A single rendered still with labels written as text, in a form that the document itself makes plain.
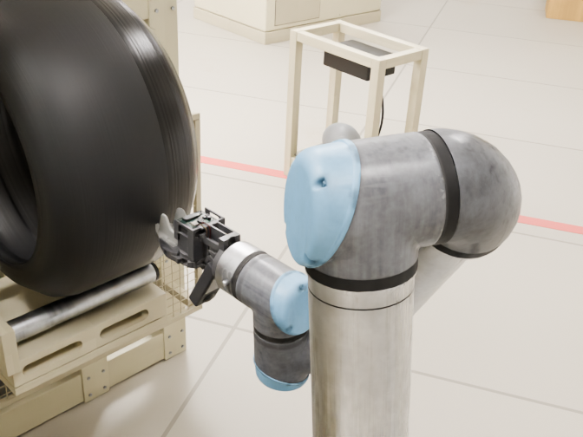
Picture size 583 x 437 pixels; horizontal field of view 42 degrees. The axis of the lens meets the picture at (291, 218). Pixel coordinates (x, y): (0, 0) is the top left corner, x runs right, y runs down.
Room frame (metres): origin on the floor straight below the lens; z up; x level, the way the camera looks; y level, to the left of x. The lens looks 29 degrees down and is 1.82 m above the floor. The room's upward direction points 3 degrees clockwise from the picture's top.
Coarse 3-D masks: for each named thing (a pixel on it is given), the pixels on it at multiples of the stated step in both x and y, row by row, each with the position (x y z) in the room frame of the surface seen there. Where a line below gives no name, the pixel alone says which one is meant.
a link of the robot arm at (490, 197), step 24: (456, 144) 0.67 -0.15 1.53; (480, 144) 0.69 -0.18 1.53; (456, 168) 0.65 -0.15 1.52; (480, 168) 0.66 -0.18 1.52; (504, 168) 0.68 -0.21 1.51; (480, 192) 0.64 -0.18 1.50; (504, 192) 0.66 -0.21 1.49; (480, 216) 0.64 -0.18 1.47; (504, 216) 0.67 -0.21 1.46; (456, 240) 0.65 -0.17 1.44; (480, 240) 0.67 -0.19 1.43; (504, 240) 0.70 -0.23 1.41; (432, 264) 0.75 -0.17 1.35; (456, 264) 0.75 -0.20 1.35; (432, 288) 0.79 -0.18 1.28
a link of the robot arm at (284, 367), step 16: (256, 336) 0.96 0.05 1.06; (304, 336) 0.96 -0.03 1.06; (256, 352) 0.97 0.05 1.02; (272, 352) 0.94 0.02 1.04; (288, 352) 0.94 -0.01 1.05; (304, 352) 0.96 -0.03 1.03; (256, 368) 0.97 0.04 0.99; (272, 368) 0.94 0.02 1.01; (288, 368) 0.94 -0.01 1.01; (304, 368) 0.95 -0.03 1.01; (272, 384) 0.95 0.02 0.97; (288, 384) 0.94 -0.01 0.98
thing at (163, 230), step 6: (162, 216) 1.16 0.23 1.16; (162, 222) 1.16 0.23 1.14; (168, 222) 1.15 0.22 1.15; (156, 228) 1.19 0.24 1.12; (162, 228) 1.16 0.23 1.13; (168, 228) 1.15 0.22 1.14; (156, 234) 1.18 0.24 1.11; (162, 234) 1.16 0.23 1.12; (168, 234) 1.15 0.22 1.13; (168, 240) 1.15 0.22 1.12; (174, 240) 1.14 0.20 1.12
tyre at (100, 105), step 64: (0, 0) 1.30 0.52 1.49; (64, 0) 1.34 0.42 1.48; (0, 64) 1.19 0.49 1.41; (64, 64) 1.19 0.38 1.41; (128, 64) 1.26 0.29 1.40; (0, 128) 1.58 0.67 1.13; (64, 128) 1.13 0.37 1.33; (128, 128) 1.19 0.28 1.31; (192, 128) 1.30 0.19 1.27; (0, 192) 1.50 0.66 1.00; (64, 192) 1.10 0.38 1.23; (128, 192) 1.15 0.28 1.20; (192, 192) 1.27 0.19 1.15; (0, 256) 1.27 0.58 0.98; (64, 256) 1.11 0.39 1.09; (128, 256) 1.19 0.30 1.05
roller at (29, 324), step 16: (144, 272) 1.34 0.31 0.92; (96, 288) 1.26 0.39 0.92; (112, 288) 1.28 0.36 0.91; (128, 288) 1.30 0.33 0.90; (48, 304) 1.20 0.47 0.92; (64, 304) 1.21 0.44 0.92; (80, 304) 1.22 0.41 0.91; (96, 304) 1.24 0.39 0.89; (16, 320) 1.14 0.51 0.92; (32, 320) 1.15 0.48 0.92; (48, 320) 1.17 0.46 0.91; (64, 320) 1.19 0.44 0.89; (16, 336) 1.12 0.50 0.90
